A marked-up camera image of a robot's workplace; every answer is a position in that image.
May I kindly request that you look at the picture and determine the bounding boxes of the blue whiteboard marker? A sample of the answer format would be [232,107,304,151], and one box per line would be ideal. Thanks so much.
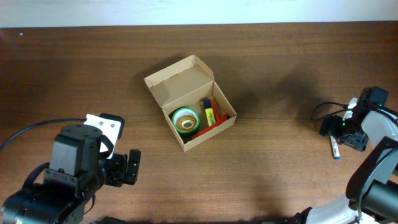
[330,136,340,160]

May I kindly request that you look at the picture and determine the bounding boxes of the yellow clear tape roll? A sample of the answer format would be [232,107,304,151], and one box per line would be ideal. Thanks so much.
[176,115,197,131]

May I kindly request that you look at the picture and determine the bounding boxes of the green tape roll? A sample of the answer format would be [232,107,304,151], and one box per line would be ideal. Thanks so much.
[172,107,200,134]

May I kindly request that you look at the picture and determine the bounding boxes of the brown cardboard box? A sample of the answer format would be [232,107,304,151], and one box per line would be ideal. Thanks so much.
[144,55,237,152]

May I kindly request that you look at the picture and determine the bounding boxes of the yellow highlighter with dark cap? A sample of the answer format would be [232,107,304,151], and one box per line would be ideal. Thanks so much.
[203,99,216,126]

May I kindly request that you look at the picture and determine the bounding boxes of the orange utility knife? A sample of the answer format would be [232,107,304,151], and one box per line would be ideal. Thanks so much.
[191,114,230,140]

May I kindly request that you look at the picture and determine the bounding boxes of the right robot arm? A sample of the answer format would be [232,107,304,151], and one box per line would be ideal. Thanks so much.
[291,86,397,223]

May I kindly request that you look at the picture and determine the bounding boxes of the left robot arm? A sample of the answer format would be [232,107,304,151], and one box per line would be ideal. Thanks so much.
[1,113,141,224]

